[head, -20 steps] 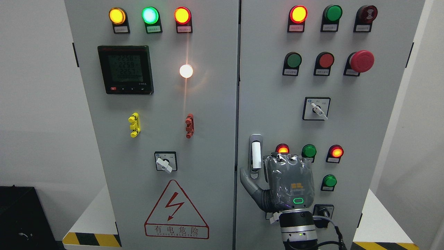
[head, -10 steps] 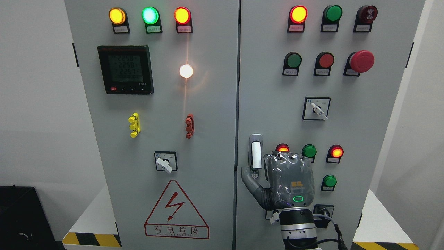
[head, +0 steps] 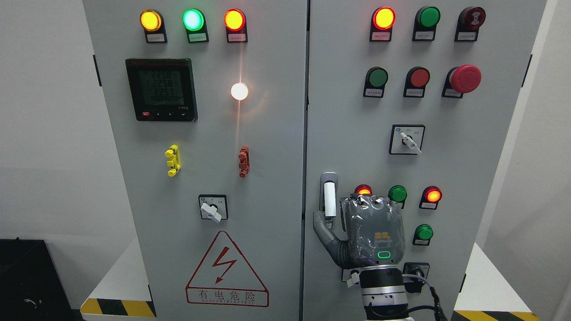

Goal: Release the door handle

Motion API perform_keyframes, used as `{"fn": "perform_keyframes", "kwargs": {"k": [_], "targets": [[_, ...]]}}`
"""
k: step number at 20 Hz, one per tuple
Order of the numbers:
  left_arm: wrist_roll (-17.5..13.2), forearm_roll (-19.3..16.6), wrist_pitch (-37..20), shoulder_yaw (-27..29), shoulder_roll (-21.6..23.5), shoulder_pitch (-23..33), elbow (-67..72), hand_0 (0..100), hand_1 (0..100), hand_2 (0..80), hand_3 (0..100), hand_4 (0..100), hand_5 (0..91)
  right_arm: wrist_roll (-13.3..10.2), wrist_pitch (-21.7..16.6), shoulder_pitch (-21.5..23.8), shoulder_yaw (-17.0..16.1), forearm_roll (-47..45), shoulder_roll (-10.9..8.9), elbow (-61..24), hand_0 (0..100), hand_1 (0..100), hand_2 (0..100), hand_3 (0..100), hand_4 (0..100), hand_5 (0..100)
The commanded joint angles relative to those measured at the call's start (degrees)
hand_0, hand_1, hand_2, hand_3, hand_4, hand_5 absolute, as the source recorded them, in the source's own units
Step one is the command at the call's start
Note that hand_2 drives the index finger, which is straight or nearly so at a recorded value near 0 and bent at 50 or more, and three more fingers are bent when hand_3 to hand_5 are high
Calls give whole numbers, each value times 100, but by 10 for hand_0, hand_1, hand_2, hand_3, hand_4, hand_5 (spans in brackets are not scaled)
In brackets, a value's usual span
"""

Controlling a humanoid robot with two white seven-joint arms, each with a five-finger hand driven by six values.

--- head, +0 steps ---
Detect green indicator light right top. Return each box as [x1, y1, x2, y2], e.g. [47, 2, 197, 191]
[412, 6, 441, 42]

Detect white selector switch right upper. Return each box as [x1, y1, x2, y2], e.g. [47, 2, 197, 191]
[389, 124, 426, 155]

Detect red push button upper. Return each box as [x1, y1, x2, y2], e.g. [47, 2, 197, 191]
[402, 66, 430, 98]

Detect white platform hazard stripes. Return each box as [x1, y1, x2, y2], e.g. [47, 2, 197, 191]
[452, 244, 539, 321]
[80, 238, 157, 321]

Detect green lit indicator light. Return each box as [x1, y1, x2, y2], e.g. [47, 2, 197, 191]
[182, 8, 209, 43]

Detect grey right cabinet door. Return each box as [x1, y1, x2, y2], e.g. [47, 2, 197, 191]
[302, 0, 547, 321]

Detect red indicator light left door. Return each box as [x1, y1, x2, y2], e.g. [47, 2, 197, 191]
[223, 8, 248, 43]

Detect white platform hazard stripes right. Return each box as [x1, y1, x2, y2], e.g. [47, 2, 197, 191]
[452, 244, 539, 321]

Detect red emergency stop mushroom button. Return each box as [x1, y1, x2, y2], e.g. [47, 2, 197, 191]
[441, 64, 482, 99]

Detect red lit indicator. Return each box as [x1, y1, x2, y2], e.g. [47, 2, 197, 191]
[354, 184, 373, 195]
[419, 185, 442, 210]

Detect yellow indicator light top left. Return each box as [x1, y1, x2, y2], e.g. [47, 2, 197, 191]
[140, 9, 168, 43]

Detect black box lower left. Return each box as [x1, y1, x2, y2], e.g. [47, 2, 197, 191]
[0, 238, 74, 321]

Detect red indicator light right top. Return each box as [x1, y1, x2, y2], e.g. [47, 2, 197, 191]
[369, 6, 396, 42]

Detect red electric warning triangle sticker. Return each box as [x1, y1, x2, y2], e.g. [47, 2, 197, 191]
[186, 231, 269, 308]

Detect silver door handle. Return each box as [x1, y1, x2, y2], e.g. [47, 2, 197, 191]
[319, 172, 338, 230]

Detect grey left cabinet door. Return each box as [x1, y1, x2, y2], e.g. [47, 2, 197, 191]
[83, 0, 308, 321]

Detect white platform hazard stripes left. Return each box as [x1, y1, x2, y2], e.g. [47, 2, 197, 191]
[80, 238, 157, 321]

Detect yellow plastic clip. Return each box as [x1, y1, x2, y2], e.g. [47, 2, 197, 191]
[164, 144, 181, 177]

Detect red plastic clip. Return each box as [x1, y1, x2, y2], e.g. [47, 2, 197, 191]
[237, 145, 250, 177]

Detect red lit indicator middle left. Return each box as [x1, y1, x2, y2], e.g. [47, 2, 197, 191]
[354, 184, 373, 195]

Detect green indicator middle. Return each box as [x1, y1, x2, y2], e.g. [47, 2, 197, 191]
[388, 185, 408, 209]

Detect green push button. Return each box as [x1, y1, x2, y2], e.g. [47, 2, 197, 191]
[412, 224, 434, 246]
[363, 66, 388, 98]

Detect red lit indicator middle right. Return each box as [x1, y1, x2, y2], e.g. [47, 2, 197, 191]
[419, 185, 442, 210]

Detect green push button upper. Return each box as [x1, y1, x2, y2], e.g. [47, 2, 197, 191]
[363, 66, 388, 98]

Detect grey cabinet door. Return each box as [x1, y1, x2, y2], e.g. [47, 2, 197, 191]
[83, 0, 308, 321]
[302, 0, 547, 321]

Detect white selector switch left door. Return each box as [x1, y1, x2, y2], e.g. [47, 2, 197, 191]
[198, 194, 228, 223]

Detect green push button lower right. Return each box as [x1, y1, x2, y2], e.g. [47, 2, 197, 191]
[412, 224, 434, 246]

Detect black digital power meter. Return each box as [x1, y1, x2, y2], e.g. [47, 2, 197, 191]
[125, 58, 198, 122]

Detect white selector switch bottom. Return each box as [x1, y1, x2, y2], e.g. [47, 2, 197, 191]
[340, 268, 362, 288]

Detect white lit indicator lamp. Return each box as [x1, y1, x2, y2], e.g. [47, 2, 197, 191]
[230, 82, 249, 101]

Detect white selector switch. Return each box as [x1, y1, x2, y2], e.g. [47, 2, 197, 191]
[340, 268, 362, 288]
[389, 124, 426, 155]

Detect dark red buzzer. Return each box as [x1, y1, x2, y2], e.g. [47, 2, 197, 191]
[455, 7, 486, 42]

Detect black selector switch bottom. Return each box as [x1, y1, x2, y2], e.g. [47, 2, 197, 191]
[402, 262, 430, 294]

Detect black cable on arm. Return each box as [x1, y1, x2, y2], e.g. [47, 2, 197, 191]
[367, 275, 448, 321]

